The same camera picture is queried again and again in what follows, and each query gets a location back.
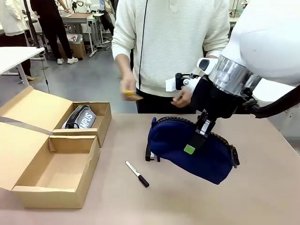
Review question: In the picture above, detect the navy blue zipper pouch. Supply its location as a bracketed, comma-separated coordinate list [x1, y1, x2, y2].
[147, 116, 240, 185]

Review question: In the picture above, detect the white table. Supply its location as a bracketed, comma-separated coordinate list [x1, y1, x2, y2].
[0, 46, 45, 85]

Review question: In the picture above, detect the cardboard box on floor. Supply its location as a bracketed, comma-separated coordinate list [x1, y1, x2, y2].
[69, 34, 86, 59]

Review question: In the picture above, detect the black corrugated cable conduit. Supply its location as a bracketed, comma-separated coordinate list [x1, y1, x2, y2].
[243, 84, 300, 119]

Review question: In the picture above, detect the person's left hand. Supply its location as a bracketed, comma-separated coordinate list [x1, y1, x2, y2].
[170, 89, 194, 108]

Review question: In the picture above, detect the open cardboard box with lid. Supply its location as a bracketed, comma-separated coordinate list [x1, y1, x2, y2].
[0, 121, 101, 209]
[0, 85, 112, 148]

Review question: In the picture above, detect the bystander in black clothes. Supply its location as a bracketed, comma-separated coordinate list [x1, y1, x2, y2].
[30, 0, 79, 65]

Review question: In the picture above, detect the grey pouch with white print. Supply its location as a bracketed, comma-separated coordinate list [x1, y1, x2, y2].
[61, 105, 97, 129]

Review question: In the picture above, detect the person's right forearm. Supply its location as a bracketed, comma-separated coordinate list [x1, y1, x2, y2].
[116, 53, 135, 77]

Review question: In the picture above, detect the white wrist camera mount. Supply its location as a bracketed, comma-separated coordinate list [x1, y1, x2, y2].
[165, 73, 202, 93]

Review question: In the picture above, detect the bystander in white top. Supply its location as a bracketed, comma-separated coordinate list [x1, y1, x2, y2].
[0, 0, 36, 82]

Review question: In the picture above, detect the white marker with black cap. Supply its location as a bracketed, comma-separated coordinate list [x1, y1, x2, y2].
[125, 160, 150, 188]

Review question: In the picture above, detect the person's right hand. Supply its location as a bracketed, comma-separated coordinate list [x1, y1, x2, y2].
[120, 71, 137, 102]

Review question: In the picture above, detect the person in cream sweater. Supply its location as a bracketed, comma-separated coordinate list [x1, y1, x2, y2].
[112, 0, 232, 114]

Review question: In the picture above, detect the thin black floor cable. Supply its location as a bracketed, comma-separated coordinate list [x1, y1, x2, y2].
[41, 55, 50, 94]

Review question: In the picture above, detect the small yellow item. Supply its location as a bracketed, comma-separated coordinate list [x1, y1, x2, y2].
[123, 90, 143, 100]

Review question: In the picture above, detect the black stand pole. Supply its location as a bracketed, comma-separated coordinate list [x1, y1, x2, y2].
[23, 0, 45, 55]

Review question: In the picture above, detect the grey workbench with brown top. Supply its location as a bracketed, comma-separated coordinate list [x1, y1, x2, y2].
[61, 13, 100, 57]

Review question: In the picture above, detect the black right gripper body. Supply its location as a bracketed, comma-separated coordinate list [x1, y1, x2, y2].
[191, 76, 244, 119]

